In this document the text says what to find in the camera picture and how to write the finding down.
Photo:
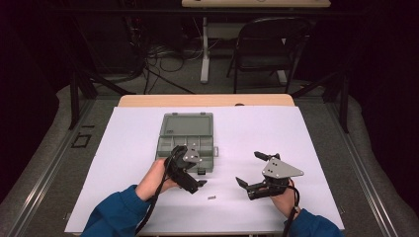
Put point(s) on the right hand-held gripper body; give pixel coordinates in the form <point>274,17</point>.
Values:
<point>280,169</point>

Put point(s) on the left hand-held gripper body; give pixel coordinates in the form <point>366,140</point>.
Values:
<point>183,164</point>

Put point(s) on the clear grey compartment organizer box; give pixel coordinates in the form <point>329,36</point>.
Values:
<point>187,126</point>

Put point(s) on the person's left hand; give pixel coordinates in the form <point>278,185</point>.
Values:
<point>153,179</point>

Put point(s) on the person's right hand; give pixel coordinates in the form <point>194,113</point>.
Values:
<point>286,202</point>

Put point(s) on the white board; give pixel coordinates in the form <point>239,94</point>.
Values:
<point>263,131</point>

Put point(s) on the light wooden table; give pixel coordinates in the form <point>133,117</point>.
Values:
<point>204,100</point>

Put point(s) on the black folding chair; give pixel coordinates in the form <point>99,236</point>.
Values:
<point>263,42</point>

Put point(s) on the white-legged desk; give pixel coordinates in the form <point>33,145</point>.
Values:
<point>205,49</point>

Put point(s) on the aluminium floor rail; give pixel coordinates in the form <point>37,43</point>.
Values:
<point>49,174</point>
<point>362,171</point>

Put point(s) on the black metal frame stand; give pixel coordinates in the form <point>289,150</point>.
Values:
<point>75,98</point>
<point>344,102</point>

